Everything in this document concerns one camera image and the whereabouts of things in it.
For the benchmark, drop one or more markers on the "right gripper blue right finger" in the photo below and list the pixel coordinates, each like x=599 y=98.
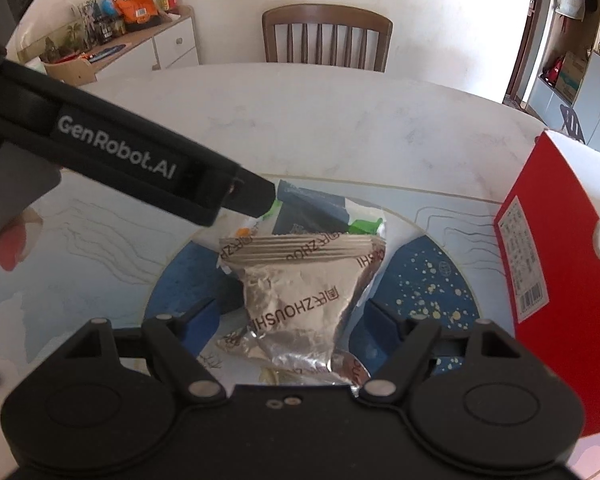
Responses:
x=385 y=330

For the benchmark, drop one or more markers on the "red cardboard shoe box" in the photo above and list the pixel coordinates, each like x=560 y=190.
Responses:
x=548 y=232

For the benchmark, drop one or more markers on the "silver foil snack bag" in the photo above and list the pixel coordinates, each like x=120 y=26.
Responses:
x=299 y=292

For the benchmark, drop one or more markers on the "white wall cabinet unit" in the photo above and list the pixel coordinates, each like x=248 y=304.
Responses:
x=567 y=71

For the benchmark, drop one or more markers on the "white drawer sideboard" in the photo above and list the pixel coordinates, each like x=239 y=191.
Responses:
x=172 y=44

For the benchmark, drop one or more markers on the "grey phone stand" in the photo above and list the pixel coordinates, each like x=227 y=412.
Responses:
x=571 y=124

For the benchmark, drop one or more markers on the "round blue placemat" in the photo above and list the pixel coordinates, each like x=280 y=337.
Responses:
x=418 y=279

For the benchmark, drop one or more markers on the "brown wooden chair far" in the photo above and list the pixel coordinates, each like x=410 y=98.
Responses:
x=327 y=34

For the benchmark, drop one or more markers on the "person's left hand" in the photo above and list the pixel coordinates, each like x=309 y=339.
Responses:
x=18 y=238

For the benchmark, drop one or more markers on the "white green blue pouch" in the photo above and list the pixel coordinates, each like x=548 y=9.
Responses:
x=305 y=211

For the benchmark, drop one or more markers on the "hanging grey tote bag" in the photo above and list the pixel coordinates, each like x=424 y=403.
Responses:
x=573 y=9

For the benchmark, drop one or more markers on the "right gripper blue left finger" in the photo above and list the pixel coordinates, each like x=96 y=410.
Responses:
x=202 y=320

